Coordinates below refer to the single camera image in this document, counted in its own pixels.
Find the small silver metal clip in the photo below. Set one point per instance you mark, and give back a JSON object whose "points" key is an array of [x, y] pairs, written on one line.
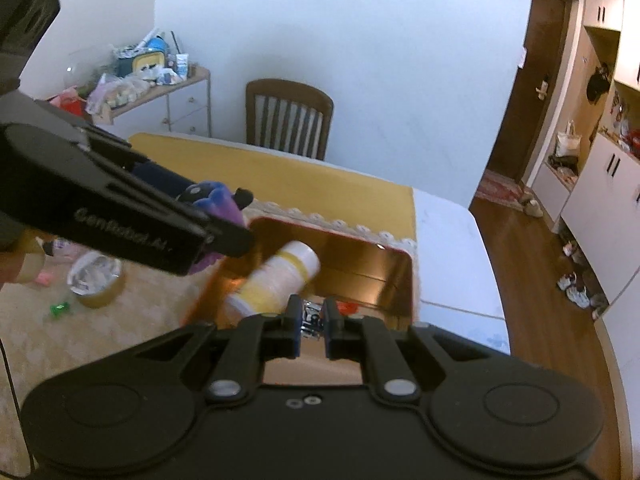
{"points": [[312, 322]]}

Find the white and yellow bottle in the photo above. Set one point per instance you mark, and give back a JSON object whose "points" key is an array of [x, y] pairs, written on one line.
{"points": [[280, 275]]}

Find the white drawer cabinet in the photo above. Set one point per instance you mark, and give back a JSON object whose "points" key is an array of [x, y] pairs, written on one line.
{"points": [[187, 105]]}

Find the brown wooden chair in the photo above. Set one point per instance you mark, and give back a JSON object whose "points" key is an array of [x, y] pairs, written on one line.
{"points": [[290, 110]]}

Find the light shoe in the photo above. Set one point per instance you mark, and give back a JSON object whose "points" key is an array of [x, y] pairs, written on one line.
{"points": [[570, 249]]}

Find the white tote bag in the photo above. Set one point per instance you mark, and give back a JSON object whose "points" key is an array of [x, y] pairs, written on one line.
{"points": [[567, 144]]}

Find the blue and yellow bag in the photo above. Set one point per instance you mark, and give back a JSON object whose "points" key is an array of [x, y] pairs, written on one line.
{"points": [[142, 60]]}

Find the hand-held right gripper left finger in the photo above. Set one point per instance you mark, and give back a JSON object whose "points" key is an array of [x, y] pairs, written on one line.
{"points": [[296, 330]]}

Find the clear plastic bag of items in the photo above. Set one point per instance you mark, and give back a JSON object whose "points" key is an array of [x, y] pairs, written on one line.
{"points": [[117, 92]]}

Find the small green plastic toy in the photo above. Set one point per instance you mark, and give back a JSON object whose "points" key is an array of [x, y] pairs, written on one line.
{"points": [[60, 309]]}

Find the orange metal tin box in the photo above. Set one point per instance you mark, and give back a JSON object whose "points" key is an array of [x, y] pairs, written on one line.
{"points": [[360, 270]]}

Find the white hallway cabinet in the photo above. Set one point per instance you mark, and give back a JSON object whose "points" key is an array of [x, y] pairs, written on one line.
{"points": [[610, 200]]}

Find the brown wooden door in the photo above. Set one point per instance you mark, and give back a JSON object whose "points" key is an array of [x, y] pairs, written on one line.
{"points": [[525, 125]]}

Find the person's left forearm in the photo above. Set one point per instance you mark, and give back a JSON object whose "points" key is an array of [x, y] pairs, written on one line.
{"points": [[9, 272]]}

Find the purple squishy toy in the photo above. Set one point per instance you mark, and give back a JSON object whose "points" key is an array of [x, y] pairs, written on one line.
{"points": [[222, 207]]}

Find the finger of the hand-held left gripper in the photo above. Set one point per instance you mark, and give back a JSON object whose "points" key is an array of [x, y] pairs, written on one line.
{"points": [[243, 198], [230, 240]]}

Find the white paper note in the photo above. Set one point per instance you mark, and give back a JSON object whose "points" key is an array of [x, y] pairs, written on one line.
{"points": [[522, 57]]}

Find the yellow and beige tablecloth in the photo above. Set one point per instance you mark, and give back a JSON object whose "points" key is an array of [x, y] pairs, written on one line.
{"points": [[300, 180]]}

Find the red patterned rug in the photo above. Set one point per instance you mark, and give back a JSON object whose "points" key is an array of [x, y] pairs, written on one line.
{"points": [[500, 190]]}

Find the white carton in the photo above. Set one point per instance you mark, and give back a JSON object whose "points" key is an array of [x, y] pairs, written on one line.
{"points": [[182, 66]]}

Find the red snack packet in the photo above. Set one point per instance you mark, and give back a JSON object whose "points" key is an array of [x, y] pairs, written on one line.
{"points": [[347, 306]]}

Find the brown tape roll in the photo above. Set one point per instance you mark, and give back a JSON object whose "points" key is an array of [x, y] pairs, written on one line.
{"points": [[95, 280]]}

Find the beige slippers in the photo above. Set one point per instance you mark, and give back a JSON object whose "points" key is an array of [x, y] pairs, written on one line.
{"points": [[532, 206]]}

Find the white sneaker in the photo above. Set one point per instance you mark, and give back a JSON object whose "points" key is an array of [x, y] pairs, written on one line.
{"points": [[566, 280], [580, 296]]}

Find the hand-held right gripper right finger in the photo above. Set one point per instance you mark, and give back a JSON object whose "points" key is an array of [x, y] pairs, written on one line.
{"points": [[330, 330]]}

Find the black hanging hat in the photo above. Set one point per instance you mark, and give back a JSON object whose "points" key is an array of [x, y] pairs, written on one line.
{"points": [[597, 85]]}

